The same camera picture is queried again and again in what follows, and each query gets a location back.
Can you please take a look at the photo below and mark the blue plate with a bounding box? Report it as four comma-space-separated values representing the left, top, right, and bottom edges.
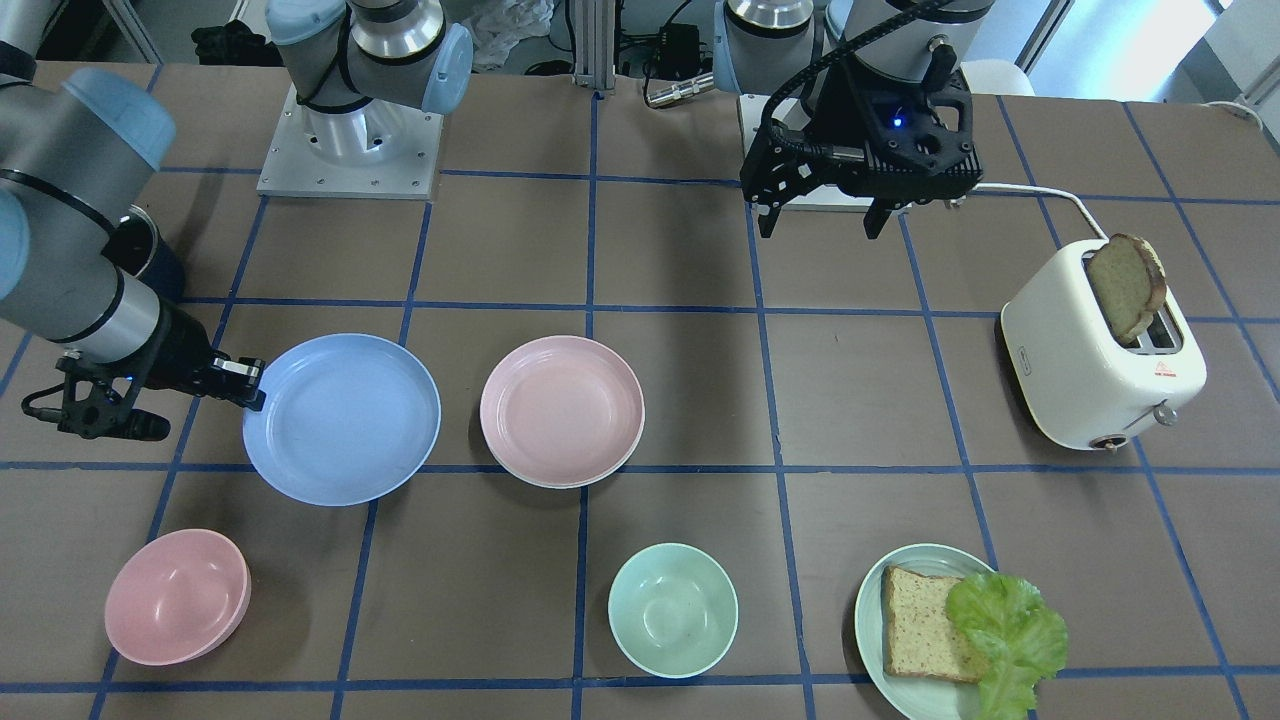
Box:
242, 333, 442, 507

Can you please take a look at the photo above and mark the green lettuce leaf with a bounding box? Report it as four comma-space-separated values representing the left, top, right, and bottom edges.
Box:
945, 571, 1069, 719

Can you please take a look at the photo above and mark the aluminium frame post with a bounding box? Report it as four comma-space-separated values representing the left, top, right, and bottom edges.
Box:
564, 1, 617, 96

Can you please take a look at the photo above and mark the white toaster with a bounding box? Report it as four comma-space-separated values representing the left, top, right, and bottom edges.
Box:
998, 238, 1207, 451

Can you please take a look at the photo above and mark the white toaster cable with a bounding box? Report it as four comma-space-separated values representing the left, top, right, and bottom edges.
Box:
950, 182, 1108, 243

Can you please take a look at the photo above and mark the pink plate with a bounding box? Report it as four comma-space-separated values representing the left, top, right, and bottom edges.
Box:
479, 334, 646, 489

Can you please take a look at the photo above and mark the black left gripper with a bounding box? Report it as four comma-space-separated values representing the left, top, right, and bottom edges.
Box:
740, 72, 986, 240

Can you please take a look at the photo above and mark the bread slice in toaster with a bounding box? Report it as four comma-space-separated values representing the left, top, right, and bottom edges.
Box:
1084, 233, 1169, 346

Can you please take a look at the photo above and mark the pink bowl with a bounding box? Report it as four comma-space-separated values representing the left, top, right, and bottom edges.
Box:
102, 528, 252, 667

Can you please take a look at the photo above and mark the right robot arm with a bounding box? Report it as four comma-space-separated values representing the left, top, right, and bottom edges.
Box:
1, 1, 266, 441

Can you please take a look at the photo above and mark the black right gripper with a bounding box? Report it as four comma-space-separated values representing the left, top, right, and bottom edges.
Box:
22, 318, 268, 442

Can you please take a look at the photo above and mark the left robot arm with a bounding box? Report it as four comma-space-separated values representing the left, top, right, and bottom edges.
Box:
713, 1, 992, 240

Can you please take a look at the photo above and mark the green bowl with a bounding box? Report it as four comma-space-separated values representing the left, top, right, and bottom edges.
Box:
607, 543, 740, 679

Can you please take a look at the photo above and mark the green plate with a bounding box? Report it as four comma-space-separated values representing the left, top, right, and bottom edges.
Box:
852, 543, 992, 719

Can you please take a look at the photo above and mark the bread slice on plate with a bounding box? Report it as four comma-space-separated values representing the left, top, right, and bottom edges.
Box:
882, 565, 989, 684

